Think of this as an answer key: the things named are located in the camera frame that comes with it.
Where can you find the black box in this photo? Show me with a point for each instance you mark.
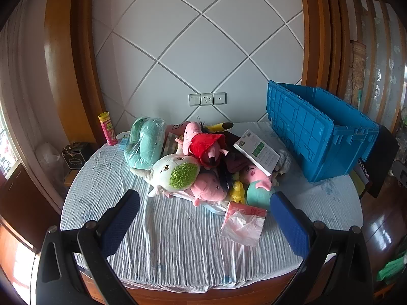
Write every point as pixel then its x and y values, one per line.
pixel 76 157

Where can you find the small teal box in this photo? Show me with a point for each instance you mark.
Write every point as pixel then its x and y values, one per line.
pixel 124 143

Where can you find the white plastic bag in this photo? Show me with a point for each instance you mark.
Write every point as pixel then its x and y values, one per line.
pixel 47 157

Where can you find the carved wall panel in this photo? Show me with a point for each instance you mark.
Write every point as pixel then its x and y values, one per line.
pixel 357 70

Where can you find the pink pig plush blue body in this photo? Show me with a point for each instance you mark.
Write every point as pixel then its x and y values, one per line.
pixel 208 190

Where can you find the black chair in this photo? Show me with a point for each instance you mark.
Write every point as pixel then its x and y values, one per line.
pixel 381 159

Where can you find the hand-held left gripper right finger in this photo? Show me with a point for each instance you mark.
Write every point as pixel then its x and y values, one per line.
pixel 289 225

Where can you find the pink star plush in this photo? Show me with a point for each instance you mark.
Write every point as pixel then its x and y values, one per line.
pixel 176 128

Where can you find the blue plastic crate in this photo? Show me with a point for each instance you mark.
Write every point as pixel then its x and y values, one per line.
pixel 302 127

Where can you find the pink snack can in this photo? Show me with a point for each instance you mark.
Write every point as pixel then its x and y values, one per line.
pixel 108 130

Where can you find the teal plush in plastic bag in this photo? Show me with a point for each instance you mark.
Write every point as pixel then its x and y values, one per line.
pixel 146 143

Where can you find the white paper card pack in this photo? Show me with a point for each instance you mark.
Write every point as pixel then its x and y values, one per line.
pixel 259 152

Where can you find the wall socket panel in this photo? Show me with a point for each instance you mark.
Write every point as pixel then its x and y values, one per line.
pixel 206 99

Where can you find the white plush green face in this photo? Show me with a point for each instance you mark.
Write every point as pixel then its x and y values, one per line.
pixel 165 168

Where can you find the grey plush toy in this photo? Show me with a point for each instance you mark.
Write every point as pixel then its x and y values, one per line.
pixel 284 163

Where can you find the yellow plush toy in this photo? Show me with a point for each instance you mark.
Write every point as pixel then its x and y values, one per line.
pixel 219 127

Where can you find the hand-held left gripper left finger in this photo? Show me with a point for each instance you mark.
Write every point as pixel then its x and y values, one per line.
pixel 122 219

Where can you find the pink pig plush teal body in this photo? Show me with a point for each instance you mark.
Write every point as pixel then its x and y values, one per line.
pixel 257 178

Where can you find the green plastic bag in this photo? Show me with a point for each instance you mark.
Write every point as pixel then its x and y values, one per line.
pixel 392 267

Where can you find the clear bag with pink contents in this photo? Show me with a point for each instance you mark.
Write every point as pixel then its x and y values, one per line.
pixel 241 225

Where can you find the round wooden table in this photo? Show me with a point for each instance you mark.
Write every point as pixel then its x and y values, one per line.
pixel 222 297

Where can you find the yellow plastic toy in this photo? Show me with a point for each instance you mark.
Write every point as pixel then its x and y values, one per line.
pixel 237 193

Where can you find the pink pig plush red dress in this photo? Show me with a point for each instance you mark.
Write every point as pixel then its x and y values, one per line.
pixel 206 146

